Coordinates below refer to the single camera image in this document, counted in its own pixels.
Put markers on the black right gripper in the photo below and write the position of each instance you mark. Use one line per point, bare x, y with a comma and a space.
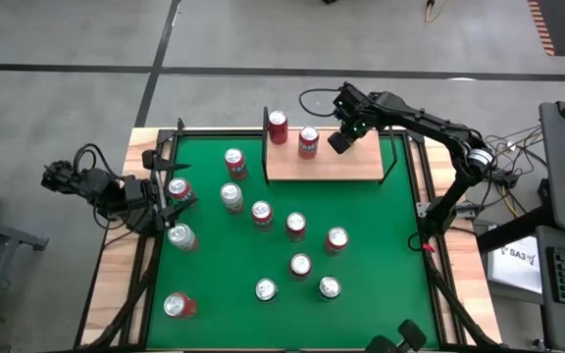
356, 122

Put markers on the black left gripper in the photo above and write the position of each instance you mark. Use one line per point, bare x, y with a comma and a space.
150, 159

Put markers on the red Fanta can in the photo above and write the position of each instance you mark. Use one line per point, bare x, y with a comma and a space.
178, 185
262, 210
308, 133
234, 156
174, 304

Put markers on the white and pink can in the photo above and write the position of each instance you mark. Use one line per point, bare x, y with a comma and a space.
232, 193
180, 234

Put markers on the red soda can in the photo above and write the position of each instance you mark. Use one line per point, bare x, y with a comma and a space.
337, 237

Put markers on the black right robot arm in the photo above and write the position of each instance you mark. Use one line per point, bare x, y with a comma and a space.
425, 120

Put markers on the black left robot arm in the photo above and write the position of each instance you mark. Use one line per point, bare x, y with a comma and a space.
101, 188

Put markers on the red cola can black figure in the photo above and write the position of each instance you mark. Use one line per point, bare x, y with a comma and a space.
295, 221

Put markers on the red Coke Zero can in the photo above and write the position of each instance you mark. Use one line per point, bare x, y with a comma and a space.
300, 264

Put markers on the grey metal cart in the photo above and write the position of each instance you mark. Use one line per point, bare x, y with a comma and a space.
13, 236

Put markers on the black support beam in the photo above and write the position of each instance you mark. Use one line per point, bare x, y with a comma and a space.
513, 230

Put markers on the white SA3 sign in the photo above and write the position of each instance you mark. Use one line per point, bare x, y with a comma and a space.
513, 269

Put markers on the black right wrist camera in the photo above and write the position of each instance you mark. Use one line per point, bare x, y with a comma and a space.
346, 100

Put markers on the wooden shelf with black frame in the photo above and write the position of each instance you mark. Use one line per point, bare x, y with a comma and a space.
366, 166

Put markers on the grey metal bracket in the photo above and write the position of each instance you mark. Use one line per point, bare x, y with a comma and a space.
422, 208

